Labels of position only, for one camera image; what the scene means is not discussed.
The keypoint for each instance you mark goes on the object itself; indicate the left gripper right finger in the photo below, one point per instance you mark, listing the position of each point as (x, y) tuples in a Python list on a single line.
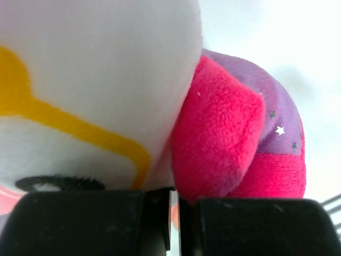
[(256, 227)]

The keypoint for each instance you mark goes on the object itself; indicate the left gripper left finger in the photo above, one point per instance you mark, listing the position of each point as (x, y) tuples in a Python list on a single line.
[(117, 222)]

